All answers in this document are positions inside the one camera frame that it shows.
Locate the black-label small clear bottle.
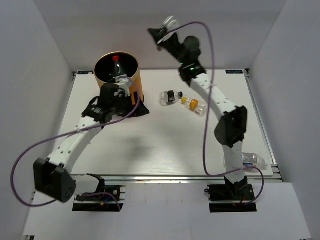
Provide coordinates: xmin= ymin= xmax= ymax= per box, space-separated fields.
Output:
xmin=159 ymin=90 xmax=183 ymax=106

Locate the blue-label clear bottle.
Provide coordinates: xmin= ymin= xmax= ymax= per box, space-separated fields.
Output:
xmin=241 ymin=152 xmax=269 ymax=170

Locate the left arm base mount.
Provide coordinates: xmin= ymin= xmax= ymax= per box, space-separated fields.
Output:
xmin=72 ymin=173 xmax=126 ymax=213

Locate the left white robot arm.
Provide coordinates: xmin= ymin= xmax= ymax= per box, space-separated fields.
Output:
xmin=33 ymin=79 xmax=141 ymax=203

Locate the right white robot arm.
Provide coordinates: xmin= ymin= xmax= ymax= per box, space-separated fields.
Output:
xmin=147 ymin=27 xmax=248 ymax=200

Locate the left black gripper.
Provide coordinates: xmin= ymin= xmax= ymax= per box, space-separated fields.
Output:
xmin=111 ymin=91 xmax=151 ymax=118

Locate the purple cable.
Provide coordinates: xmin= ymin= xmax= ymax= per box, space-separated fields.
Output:
xmin=162 ymin=21 xmax=265 ymax=206
xmin=10 ymin=77 xmax=141 ymax=208

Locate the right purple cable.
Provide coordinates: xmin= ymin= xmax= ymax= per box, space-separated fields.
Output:
xmin=162 ymin=21 xmax=265 ymax=206

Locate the right blue corner sticker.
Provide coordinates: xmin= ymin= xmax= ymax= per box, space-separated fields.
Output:
xmin=225 ymin=69 xmax=243 ymax=75

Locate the blue corner sticker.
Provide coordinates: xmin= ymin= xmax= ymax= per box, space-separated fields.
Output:
xmin=225 ymin=69 xmax=243 ymax=75
xmin=77 ymin=70 xmax=94 ymax=75

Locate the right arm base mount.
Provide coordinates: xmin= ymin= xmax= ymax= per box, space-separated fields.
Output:
xmin=204 ymin=184 xmax=257 ymax=213

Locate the yellow-cap orange-label bottle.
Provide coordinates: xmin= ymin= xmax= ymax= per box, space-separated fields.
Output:
xmin=181 ymin=96 xmax=208 ymax=117

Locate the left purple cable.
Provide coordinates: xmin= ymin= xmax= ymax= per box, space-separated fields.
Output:
xmin=10 ymin=77 xmax=141 ymax=208

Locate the large red-label clear bottle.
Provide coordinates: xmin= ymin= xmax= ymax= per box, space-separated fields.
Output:
xmin=112 ymin=55 xmax=127 ymax=81

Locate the orange cylindrical bin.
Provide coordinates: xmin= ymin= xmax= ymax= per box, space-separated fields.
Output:
xmin=93 ymin=51 xmax=144 ymax=105

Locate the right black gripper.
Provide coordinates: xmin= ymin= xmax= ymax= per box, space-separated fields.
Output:
xmin=149 ymin=27 xmax=188 ymax=66

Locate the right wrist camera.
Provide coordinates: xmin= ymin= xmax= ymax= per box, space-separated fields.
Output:
xmin=162 ymin=16 xmax=180 ymax=32

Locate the left blue corner sticker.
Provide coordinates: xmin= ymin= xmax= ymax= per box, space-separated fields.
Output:
xmin=77 ymin=70 xmax=94 ymax=75

